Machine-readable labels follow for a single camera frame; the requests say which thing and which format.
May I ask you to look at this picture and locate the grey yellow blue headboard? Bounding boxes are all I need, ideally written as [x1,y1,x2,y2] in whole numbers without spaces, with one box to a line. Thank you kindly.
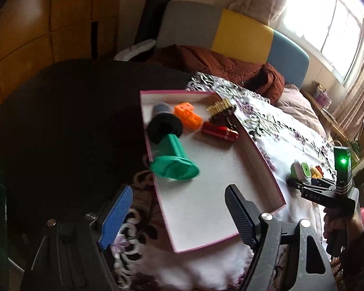
[156,0,310,87]

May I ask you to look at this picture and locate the teal plastic spool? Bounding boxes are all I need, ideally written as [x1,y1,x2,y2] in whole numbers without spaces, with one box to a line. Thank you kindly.
[150,133,200,182]

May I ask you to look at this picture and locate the wooden wardrobe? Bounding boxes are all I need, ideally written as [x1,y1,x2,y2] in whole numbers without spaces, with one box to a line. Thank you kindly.
[0,0,125,122]

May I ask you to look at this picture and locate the white floral embroidered tablecloth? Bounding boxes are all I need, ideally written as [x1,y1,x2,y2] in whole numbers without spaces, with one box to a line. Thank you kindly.
[111,72,355,291]

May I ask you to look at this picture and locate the rust brown blanket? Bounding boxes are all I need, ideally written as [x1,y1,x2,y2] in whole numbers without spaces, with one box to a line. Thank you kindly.
[146,45,286,104]

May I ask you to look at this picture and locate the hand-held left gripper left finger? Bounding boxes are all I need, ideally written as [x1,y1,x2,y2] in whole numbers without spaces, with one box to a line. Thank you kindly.
[21,184,134,291]

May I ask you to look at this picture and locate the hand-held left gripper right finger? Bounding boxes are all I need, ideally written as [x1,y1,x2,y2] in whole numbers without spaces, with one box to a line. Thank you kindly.
[225,184,339,291]

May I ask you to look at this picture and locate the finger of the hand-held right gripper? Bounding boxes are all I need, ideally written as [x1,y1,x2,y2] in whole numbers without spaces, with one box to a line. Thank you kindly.
[310,177,337,189]
[286,177,314,194]

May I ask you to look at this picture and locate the red metallic cylinder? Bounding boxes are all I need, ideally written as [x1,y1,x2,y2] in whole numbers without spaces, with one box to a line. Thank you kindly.
[201,121,240,141]

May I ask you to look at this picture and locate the window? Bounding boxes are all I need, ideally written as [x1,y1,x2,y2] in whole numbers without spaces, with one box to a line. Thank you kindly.
[279,0,364,82]

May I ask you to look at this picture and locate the wooden bedside shelf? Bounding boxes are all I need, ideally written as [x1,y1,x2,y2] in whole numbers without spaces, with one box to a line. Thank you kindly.
[300,88,361,158]

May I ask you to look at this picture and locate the person's right hand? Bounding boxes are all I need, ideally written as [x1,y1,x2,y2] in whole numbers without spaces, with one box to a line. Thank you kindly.
[322,210,364,249]

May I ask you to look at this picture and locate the green white plastic toy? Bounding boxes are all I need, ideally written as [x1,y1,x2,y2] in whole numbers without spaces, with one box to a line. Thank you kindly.
[290,161,313,182]

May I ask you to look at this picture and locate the dark brown carved ornament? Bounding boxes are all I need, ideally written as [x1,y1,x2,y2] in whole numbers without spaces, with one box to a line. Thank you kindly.
[214,109,239,129]

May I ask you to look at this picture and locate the orange plastic blocks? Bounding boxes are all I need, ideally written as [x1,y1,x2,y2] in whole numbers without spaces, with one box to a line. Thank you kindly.
[174,101,202,130]

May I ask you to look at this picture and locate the person's right forearm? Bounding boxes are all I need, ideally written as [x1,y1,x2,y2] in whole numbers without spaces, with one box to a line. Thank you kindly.
[340,218,364,291]

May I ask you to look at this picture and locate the purple package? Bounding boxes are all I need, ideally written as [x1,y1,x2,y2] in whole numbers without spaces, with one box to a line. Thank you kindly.
[312,83,332,105]

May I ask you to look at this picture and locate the pale pink duvet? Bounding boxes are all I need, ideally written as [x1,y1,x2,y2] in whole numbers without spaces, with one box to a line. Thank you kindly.
[276,83,330,140]

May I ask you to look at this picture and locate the black rolled mat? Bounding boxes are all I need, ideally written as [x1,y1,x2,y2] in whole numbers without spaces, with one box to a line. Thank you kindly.
[134,0,173,49]

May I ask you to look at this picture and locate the pink-rimmed white cardboard box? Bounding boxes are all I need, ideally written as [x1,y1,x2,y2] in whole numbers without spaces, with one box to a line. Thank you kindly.
[140,89,287,253]

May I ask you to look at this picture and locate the white cloth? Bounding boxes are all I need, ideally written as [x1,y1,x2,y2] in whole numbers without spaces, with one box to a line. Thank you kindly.
[114,39,157,61]

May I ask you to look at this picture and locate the gold plastic comb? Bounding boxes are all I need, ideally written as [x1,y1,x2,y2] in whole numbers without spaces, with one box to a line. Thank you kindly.
[206,98,232,116]

